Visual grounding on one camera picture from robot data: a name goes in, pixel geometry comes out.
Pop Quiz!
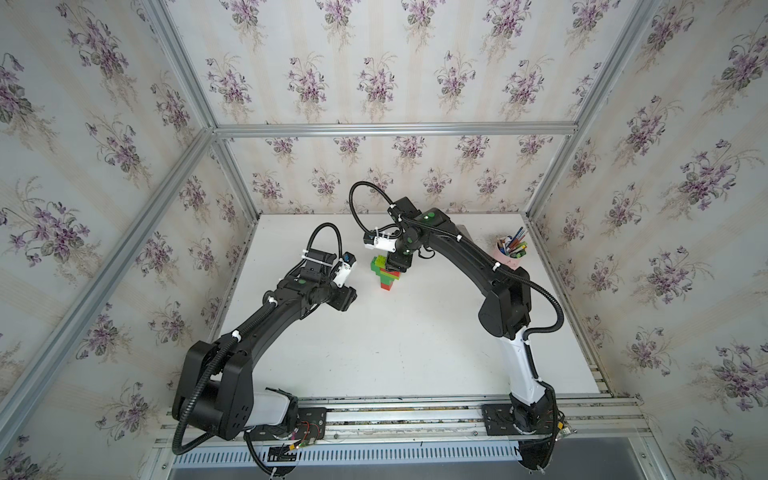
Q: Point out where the white slotted cable duct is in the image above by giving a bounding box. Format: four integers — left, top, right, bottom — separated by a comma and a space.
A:
173, 440, 522, 469

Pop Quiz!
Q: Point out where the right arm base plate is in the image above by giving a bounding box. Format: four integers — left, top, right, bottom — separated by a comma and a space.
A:
481, 399, 565, 436

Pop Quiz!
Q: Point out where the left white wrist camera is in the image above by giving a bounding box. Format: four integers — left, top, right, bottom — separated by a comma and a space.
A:
331, 252, 356, 288

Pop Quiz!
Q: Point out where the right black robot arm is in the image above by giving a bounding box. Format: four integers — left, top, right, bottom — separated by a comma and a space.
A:
348, 180, 565, 435

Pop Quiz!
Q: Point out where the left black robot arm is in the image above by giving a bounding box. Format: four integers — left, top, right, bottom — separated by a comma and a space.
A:
171, 222, 357, 456

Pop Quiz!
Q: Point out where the pink pen cup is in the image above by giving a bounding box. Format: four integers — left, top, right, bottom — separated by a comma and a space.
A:
492, 248, 521, 270

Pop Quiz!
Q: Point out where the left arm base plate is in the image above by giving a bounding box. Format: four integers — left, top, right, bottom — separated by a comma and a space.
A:
246, 407, 328, 444

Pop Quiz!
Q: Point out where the aluminium mounting rail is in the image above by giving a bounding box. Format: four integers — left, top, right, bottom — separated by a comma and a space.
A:
152, 392, 652, 448

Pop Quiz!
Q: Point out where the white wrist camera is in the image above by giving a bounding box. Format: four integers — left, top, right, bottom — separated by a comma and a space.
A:
363, 231, 397, 252
331, 252, 356, 288

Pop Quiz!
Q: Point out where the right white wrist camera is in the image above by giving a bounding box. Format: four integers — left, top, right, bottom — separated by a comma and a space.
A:
363, 231, 397, 252

